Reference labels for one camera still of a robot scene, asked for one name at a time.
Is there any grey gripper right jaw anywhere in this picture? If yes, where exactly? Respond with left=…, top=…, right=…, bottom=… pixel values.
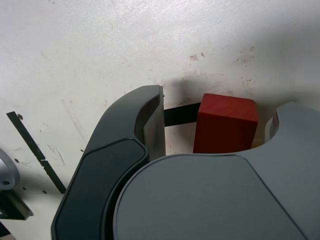
left=104, top=101, right=320, bottom=240

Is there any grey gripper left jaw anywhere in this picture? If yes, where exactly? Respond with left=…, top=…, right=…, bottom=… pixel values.
left=51, top=84, right=167, bottom=240

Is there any red cube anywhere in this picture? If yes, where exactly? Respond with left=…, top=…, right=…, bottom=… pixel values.
left=192, top=93, right=259, bottom=154

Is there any black tape square outline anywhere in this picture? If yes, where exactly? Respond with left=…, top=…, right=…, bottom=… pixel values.
left=162, top=101, right=202, bottom=128

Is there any black tape strip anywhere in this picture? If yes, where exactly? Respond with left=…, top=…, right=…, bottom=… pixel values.
left=6, top=111, right=67, bottom=195

